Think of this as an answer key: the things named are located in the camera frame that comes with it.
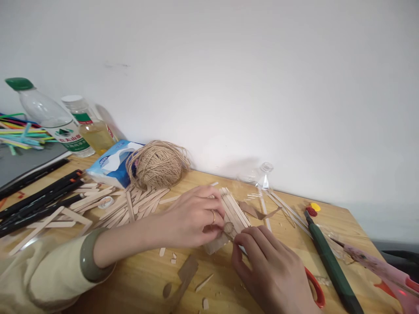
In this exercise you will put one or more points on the person's right hand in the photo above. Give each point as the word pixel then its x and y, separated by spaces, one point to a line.
pixel 275 274

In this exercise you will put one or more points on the person's left hand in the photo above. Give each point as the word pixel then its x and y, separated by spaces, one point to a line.
pixel 185 222

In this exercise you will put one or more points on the person's left fingers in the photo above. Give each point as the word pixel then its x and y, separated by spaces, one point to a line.
pixel 208 196

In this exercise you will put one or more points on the person's left index finger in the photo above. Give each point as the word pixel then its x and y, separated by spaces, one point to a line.
pixel 209 218

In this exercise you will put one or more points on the person's left thumb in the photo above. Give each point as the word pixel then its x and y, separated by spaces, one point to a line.
pixel 214 236

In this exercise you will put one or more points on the person's right fingers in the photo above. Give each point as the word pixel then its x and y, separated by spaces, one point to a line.
pixel 271 240

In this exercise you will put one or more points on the person's right index finger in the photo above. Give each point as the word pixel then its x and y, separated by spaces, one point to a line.
pixel 244 238

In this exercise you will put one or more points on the person's right thumb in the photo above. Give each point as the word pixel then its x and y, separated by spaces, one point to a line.
pixel 238 266

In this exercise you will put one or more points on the short jute twine piece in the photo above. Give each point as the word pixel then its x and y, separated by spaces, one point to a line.
pixel 228 230

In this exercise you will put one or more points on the wooden craft stick raft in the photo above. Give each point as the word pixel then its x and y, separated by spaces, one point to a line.
pixel 234 212

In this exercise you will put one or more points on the brown paper scrap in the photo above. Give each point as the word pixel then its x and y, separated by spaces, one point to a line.
pixel 258 214

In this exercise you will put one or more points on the thin white strip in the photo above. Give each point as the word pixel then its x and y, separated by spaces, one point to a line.
pixel 288 209
pixel 265 212

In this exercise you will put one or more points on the wooden stick fragment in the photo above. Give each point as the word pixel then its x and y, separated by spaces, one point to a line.
pixel 162 252
pixel 206 302
pixel 173 258
pixel 204 283

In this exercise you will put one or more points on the red and yellow clay lump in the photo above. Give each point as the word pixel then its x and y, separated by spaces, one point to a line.
pixel 314 209

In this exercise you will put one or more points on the clear capless plastic bottle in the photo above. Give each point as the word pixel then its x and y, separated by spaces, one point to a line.
pixel 258 178

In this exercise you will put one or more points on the ball of jute twine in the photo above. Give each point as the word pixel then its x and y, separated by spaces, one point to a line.
pixel 158 165

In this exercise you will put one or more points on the clear plastic wrapper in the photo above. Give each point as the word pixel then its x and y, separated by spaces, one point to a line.
pixel 334 242

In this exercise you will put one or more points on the green utility knife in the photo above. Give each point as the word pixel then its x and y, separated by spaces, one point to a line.
pixel 330 261

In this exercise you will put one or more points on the pile of wooden craft sticks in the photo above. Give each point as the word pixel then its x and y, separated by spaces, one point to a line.
pixel 124 204

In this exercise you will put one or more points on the blue tissue packet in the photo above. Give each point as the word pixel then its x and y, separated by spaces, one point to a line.
pixel 109 165

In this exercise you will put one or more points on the pink glue gun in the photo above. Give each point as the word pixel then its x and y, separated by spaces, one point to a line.
pixel 386 271

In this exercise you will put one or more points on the white-capped bottle of yellow liquid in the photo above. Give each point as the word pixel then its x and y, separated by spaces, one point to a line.
pixel 93 131

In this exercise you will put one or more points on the row of black pencils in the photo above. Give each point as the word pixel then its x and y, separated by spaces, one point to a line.
pixel 39 199

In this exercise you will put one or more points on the green-capped clear plastic bottle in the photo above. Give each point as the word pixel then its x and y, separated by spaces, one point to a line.
pixel 49 117

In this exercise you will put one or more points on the grey laptop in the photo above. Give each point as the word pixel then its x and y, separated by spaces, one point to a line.
pixel 23 163

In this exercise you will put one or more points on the pile of colourful paper strips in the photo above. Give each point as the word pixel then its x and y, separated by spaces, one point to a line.
pixel 19 132

